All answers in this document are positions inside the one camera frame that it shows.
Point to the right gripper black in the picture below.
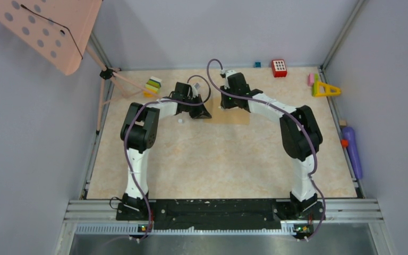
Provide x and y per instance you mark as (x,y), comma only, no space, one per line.
(224,103)

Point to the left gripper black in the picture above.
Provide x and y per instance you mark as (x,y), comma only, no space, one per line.
(200,112)

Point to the brown kraft envelope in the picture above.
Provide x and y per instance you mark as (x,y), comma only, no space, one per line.
(233,116)

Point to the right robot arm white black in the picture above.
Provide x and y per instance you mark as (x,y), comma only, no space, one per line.
(301,135)

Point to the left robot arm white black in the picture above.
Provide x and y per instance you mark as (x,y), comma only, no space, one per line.
(139,133)

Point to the striped coloured block stack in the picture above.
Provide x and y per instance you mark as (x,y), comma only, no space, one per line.
(154,84)

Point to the red toy calculator block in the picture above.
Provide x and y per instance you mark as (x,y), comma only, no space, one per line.
(279,68)

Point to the pink green toy block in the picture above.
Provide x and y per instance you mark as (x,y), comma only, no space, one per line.
(312,78)

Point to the yellow triangle toy block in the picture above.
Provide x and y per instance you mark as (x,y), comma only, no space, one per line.
(321,89)

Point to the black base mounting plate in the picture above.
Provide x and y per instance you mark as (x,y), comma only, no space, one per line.
(220,214)

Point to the small wooden block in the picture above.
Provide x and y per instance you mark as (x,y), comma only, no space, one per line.
(342,123)

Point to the pink perforated music stand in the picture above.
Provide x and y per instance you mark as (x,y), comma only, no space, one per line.
(45,74)

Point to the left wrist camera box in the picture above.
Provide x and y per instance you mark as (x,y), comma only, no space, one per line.
(195,90)

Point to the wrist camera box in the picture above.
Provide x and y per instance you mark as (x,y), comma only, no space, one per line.
(226,74)
(195,90)

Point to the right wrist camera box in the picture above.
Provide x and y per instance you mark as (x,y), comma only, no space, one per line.
(226,74)

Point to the aluminium frame rail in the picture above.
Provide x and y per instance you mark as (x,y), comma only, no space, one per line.
(99,217)

